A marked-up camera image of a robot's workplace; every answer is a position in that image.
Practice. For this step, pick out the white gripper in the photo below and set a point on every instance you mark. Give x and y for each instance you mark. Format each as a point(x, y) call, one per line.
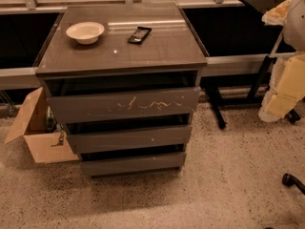
point(295, 24)

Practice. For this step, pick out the grey bottom drawer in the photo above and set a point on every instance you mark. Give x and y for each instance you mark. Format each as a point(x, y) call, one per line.
point(133, 164)

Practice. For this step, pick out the grey drawer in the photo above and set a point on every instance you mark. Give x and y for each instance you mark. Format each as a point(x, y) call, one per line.
point(98, 107)
point(133, 164)
point(131, 139)

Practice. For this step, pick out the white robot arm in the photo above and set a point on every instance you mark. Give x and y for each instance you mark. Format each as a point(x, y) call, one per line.
point(294, 32)

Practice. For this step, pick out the grey drawer cabinet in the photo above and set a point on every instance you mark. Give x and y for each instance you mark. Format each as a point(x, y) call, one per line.
point(168, 58)

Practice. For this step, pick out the grey middle drawer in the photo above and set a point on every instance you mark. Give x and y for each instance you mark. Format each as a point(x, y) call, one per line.
point(131, 139)

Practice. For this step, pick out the grey top drawer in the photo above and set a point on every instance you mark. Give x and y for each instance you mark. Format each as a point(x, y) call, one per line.
point(98, 107)

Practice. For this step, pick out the open cardboard box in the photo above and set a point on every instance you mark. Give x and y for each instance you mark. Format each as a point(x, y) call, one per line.
point(31, 124)

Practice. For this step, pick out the black chair caster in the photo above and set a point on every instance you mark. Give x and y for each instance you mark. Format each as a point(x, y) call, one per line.
point(290, 180)

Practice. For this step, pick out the black side table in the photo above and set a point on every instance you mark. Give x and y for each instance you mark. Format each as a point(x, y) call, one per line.
point(254, 38)

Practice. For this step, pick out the black remote control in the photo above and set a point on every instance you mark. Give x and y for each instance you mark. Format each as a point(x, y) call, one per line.
point(139, 35)

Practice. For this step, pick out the white bowl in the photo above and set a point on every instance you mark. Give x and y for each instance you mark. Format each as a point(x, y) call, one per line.
point(85, 33)

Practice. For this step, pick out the green bottle in box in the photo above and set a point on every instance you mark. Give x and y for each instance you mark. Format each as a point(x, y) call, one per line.
point(50, 121)

